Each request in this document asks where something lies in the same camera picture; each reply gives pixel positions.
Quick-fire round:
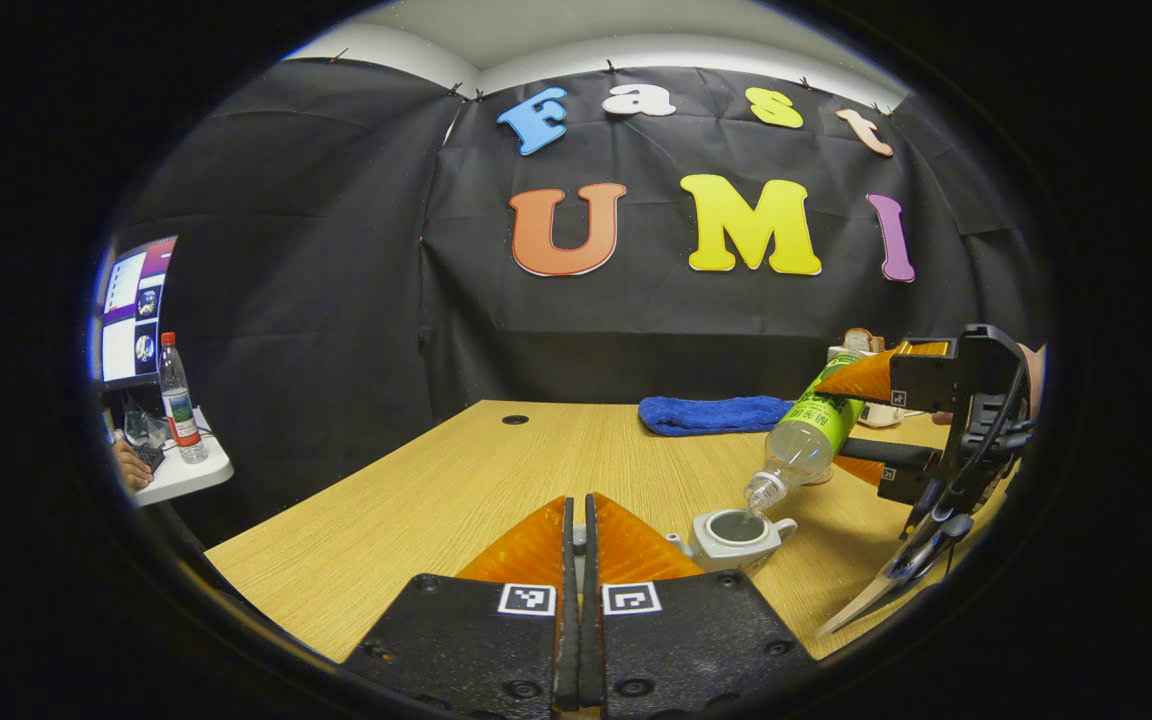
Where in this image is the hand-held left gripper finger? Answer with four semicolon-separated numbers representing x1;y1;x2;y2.
341;495;579;720
581;491;818;720

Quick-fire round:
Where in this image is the white toaster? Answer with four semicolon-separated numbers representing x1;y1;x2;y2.
826;345;927;430

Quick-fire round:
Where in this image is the red cap plastic bottle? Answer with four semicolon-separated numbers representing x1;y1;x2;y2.
158;332;210;465

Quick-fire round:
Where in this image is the blue towel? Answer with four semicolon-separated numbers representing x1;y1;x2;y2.
638;394;799;438

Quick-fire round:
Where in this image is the black backdrop cloth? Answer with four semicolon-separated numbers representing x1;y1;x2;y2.
111;58;1047;546

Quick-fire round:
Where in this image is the white side table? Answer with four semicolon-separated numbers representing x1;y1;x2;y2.
129;408;235;507

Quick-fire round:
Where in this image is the clear plastic bag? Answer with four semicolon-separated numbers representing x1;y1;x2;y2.
121;400;172;448

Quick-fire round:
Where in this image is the computer monitor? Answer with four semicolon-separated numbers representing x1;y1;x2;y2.
94;235;180;392

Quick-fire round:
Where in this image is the white teacup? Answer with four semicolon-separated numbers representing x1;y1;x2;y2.
664;507;799;574

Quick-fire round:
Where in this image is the green label water bottle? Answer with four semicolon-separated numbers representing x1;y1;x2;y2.
744;352;868;517

